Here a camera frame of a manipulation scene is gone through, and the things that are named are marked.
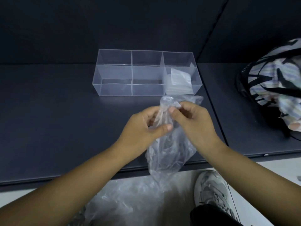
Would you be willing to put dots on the person's left hand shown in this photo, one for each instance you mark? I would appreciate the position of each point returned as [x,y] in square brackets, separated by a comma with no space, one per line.
[138,136]

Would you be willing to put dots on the stack of plastic bags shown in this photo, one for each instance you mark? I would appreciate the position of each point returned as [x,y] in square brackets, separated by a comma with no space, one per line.
[178,84]

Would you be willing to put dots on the person's left forearm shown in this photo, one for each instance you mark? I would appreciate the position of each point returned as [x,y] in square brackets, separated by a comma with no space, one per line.
[58,193]

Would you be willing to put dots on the pile of plastic bags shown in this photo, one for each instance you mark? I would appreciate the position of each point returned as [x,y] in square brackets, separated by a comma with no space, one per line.
[131,204]

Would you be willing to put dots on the black white striped tote bag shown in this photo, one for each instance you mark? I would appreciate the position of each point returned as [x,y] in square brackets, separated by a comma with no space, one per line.
[263,77]

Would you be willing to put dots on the clear three-compartment plastic box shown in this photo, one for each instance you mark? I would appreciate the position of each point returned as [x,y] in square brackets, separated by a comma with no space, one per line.
[113,75]

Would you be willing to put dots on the black trousers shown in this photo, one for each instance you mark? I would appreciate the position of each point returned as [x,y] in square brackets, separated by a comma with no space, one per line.
[211,216]

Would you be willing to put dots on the person's right hand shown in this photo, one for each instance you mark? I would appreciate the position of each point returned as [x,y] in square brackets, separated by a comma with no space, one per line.
[200,127]

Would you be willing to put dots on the person's right forearm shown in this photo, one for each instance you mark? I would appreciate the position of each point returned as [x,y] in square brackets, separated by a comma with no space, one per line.
[263,185]

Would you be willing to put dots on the clear plastic bag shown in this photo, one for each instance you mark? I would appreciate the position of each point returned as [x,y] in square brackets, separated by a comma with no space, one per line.
[169,152]

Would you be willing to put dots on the person's right grey shoe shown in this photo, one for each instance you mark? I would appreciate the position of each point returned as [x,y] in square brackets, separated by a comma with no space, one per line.
[211,190]

